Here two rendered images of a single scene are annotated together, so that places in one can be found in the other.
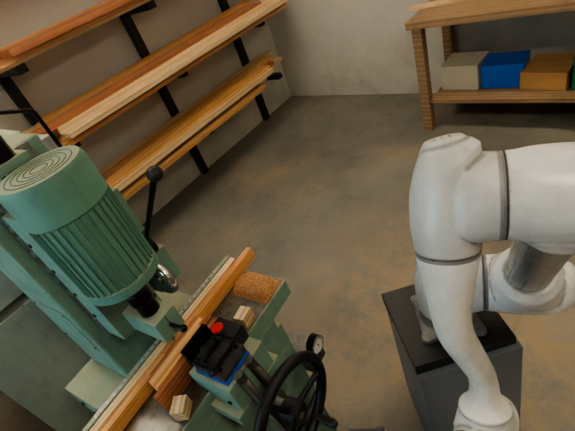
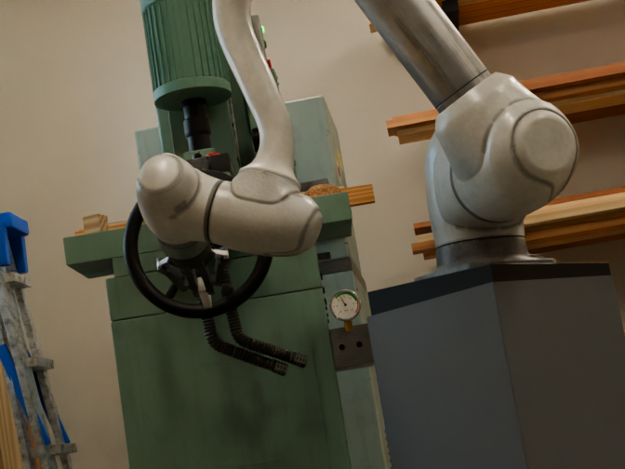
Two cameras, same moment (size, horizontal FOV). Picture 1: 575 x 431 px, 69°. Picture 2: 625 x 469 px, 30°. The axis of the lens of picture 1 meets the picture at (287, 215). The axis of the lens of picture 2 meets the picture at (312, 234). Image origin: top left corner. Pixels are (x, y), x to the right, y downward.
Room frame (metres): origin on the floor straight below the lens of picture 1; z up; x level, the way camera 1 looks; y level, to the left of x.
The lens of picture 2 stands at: (-0.81, -1.56, 0.40)
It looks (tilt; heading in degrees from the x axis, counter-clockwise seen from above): 10 degrees up; 46
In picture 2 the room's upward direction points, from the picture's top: 9 degrees counter-clockwise
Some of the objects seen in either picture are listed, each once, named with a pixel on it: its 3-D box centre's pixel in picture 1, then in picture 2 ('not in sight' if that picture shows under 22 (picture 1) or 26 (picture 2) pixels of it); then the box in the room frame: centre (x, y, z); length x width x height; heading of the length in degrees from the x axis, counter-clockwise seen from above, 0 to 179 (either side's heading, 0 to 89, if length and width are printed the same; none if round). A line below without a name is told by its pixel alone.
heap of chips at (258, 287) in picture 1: (253, 283); (322, 194); (0.92, 0.17, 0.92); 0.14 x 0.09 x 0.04; 46
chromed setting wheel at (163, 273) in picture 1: (161, 277); not in sight; (0.98, 0.41, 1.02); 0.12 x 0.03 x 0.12; 46
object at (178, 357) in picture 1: (185, 362); not in sight; (0.72, 0.38, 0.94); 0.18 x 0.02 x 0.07; 136
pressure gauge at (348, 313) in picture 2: (314, 345); (346, 310); (0.84, 0.07, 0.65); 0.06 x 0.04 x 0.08; 136
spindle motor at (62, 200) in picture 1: (85, 228); (183, 36); (0.80, 0.41, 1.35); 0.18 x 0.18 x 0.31
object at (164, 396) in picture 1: (192, 362); not in sight; (0.72, 0.36, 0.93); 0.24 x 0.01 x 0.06; 136
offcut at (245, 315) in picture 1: (244, 316); not in sight; (0.80, 0.21, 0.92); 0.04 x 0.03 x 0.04; 142
